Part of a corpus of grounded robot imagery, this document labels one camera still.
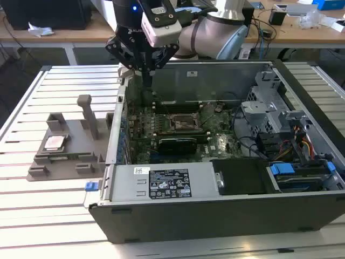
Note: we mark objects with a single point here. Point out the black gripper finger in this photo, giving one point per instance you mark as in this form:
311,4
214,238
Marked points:
167,56
118,55

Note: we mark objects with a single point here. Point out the silver CPU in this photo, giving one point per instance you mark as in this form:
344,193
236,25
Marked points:
55,142

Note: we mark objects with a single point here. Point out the CPU socket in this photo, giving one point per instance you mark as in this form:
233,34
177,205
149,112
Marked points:
179,121

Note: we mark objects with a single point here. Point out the white appliance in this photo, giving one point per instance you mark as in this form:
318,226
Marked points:
103,12

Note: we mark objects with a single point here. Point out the white adapter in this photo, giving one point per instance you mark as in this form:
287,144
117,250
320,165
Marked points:
244,54

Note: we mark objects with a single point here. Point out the crumpled white paper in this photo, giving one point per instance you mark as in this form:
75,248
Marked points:
40,31

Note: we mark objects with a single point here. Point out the green motherboard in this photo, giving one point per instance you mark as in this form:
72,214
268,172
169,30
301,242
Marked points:
215,126

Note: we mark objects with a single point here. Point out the large black box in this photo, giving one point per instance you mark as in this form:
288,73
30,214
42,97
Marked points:
40,13

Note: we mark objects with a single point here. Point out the black graphics card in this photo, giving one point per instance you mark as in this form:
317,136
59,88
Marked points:
178,147

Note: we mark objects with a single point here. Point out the black tower box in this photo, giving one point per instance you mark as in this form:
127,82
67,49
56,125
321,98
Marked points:
249,16

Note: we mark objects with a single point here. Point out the grey-brown parts rack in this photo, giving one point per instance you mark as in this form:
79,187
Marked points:
75,140

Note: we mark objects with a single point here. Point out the grey metal drive cage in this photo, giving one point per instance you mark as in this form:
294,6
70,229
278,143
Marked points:
258,108

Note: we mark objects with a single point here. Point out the small black box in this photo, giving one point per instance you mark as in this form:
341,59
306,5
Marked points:
277,18

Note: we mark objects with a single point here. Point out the green RAM stick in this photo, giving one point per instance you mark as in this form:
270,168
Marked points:
60,157

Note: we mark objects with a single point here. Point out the silver power supply unit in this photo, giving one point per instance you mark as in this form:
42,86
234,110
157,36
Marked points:
124,186

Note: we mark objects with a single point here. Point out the wooden desk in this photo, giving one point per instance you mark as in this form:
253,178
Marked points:
296,35

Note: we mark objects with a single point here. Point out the blue case latch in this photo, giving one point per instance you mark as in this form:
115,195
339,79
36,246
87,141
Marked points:
91,186

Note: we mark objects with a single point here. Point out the white flat box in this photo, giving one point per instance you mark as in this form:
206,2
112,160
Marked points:
302,9

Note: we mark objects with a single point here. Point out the clear plastic bag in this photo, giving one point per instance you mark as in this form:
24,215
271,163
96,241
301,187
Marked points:
310,20

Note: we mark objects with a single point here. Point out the blue disk carrier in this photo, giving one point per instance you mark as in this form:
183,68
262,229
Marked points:
281,169

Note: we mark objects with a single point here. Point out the open black PC case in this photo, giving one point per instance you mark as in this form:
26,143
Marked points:
215,215

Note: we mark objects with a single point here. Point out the blue box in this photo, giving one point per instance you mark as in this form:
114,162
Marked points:
330,4

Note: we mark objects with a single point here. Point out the small white box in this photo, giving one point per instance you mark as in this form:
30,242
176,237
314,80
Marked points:
339,27

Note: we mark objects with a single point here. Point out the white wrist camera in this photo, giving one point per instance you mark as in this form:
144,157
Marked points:
164,32

